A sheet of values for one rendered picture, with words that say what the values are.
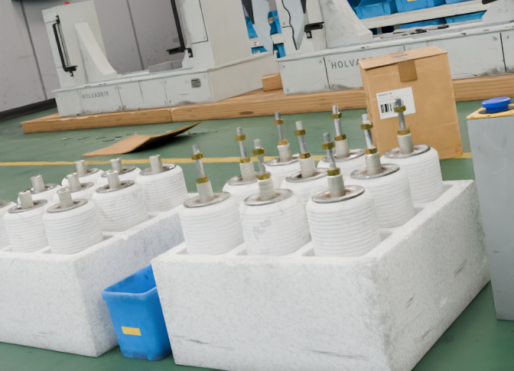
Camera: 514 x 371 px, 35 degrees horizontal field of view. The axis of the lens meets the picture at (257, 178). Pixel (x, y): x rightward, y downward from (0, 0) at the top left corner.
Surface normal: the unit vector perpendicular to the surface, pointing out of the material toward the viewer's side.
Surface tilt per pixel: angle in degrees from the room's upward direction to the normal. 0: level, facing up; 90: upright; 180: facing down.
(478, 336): 0
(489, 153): 90
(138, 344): 92
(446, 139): 90
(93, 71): 90
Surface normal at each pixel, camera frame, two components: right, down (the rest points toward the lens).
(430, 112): -0.10, 0.22
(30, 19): 0.70, 0.00
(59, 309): -0.59, 0.28
